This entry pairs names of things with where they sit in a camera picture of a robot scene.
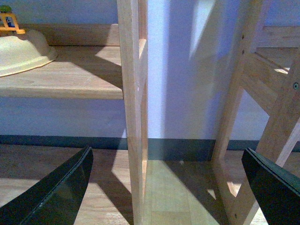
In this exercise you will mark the wooden shelf unit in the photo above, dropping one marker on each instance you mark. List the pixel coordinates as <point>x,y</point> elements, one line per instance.
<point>270,74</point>
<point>107,62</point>

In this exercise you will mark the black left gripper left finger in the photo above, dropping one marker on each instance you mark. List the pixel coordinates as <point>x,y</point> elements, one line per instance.
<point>54,200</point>

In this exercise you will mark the cream plastic bowl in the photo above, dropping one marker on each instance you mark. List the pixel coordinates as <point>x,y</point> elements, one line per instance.
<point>20,53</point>

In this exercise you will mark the yellow toy vehicle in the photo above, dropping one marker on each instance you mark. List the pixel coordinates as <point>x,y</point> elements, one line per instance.
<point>8,22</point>

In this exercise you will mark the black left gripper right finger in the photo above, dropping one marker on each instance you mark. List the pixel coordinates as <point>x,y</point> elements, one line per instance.
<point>276,190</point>

